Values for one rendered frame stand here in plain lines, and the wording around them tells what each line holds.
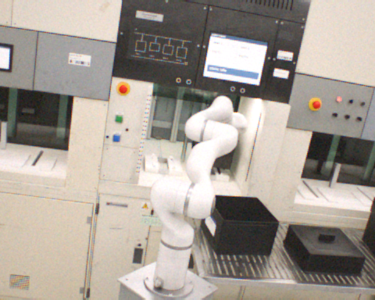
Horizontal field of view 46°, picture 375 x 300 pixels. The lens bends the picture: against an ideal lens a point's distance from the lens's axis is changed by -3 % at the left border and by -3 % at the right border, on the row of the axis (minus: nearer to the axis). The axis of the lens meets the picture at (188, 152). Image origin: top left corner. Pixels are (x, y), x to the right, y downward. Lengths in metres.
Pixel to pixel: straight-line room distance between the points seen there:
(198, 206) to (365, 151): 1.77
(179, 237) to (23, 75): 1.11
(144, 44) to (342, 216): 1.44
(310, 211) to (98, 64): 1.38
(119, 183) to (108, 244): 0.36
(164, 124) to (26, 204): 1.18
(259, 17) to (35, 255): 1.69
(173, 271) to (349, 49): 1.41
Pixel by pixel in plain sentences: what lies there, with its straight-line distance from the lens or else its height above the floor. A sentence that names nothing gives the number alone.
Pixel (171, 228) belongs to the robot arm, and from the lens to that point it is 1.61.
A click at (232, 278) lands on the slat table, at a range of 1.91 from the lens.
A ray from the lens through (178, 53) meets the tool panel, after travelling 2.18.
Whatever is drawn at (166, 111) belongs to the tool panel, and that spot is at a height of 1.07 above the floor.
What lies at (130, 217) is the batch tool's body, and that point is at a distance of 2.41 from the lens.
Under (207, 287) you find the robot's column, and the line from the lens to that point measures 1.81.
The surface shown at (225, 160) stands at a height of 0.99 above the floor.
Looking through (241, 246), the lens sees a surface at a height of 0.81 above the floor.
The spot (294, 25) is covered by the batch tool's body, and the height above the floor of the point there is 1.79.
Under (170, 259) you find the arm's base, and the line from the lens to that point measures 1.67.
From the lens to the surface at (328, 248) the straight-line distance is 2.15.
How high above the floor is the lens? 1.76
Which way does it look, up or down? 17 degrees down
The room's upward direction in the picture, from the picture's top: 10 degrees clockwise
